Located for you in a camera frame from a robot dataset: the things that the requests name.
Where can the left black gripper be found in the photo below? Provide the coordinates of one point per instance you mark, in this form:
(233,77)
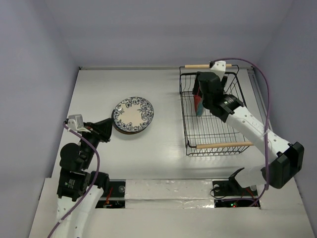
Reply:
(103,129)

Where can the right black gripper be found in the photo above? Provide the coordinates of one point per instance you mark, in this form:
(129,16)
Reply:
(198,90)

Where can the red and blue plate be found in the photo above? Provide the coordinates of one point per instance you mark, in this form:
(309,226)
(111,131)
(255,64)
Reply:
(198,105)

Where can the dark blue plate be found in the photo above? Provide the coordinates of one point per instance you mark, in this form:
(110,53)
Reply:
(131,122)

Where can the blue floral white plate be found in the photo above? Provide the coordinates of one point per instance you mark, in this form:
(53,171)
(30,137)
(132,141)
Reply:
(134,103)

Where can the black wire dish rack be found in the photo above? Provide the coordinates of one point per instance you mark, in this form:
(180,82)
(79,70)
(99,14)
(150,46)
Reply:
(205,135)

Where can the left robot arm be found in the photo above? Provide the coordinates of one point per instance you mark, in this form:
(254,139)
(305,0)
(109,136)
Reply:
(80,184)

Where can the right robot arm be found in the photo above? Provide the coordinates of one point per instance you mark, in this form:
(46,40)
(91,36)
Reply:
(282,159)

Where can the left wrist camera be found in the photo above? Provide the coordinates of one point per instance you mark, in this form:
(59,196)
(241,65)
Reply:
(75,123)

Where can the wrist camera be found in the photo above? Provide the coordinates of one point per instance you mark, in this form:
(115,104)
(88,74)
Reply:
(75,123)
(218,68)

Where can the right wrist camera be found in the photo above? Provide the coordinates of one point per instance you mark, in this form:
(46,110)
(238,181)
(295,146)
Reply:
(218,68)

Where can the metal rail at right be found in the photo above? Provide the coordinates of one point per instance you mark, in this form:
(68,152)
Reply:
(265,116)

